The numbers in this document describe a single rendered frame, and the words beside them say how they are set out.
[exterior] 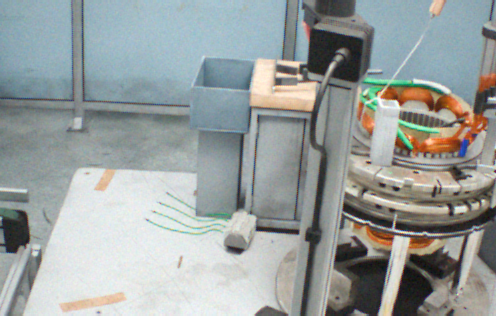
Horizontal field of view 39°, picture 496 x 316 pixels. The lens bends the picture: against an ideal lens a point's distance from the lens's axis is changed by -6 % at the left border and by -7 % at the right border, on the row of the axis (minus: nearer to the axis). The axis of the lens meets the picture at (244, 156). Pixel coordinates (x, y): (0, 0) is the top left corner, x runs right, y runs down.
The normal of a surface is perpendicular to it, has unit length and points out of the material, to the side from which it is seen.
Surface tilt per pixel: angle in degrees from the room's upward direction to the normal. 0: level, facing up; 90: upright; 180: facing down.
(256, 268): 0
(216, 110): 90
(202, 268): 0
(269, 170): 90
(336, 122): 90
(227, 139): 90
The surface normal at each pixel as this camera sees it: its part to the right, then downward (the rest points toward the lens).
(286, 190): -0.07, 0.45
